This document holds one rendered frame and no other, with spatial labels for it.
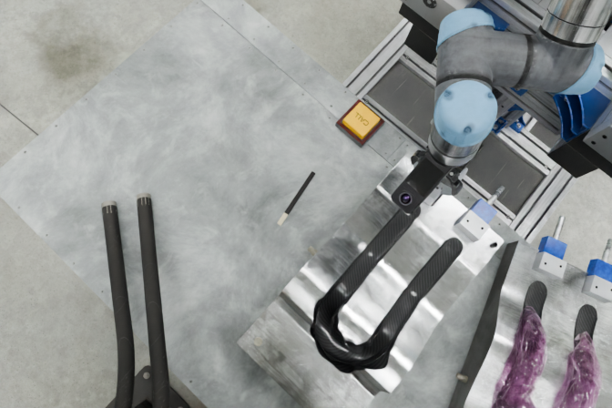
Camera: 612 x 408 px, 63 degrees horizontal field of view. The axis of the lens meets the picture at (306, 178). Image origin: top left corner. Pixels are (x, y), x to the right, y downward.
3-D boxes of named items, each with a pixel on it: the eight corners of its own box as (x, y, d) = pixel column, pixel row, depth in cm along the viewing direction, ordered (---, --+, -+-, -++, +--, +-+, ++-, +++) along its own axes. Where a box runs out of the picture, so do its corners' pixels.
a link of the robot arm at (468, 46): (504, 38, 75) (503, 107, 73) (431, 30, 75) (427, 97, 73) (528, 10, 68) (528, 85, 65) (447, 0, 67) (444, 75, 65)
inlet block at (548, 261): (545, 214, 107) (558, 209, 102) (566, 224, 107) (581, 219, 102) (525, 270, 104) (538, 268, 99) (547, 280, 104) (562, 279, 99)
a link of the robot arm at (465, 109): (502, 73, 63) (501, 137, 61) (484, 106, 73) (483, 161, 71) (438, 71, 64) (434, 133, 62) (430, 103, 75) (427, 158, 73)
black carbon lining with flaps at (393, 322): (406, 198, 103) (418, 187, 93) (467, 250, 100) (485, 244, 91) (291, 327, 95) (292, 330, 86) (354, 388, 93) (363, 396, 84)
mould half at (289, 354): (395, 167, 111) (411, 147, 98) (486, 246, 108) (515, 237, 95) (238, 341, 100) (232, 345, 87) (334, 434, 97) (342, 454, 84)
